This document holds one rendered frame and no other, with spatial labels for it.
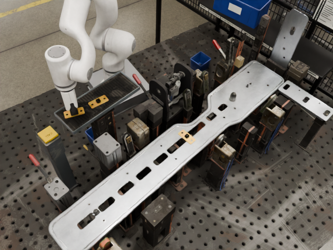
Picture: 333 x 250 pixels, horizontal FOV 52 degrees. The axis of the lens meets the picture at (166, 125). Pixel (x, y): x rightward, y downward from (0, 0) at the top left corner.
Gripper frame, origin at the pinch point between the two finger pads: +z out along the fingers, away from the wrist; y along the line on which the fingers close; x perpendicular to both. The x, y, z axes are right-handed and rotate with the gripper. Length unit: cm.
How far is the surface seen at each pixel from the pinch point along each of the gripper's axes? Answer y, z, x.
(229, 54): -13, 4, 81
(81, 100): -5.6, 2.5, 4.1
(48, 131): 6.1, 2.5, -11.8
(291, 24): -12, -8, 113
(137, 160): 22.3, 18.5, 20.1
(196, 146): 24, 19, 48
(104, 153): 20.3, 7.6, 7.0
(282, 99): 12, 21, 103
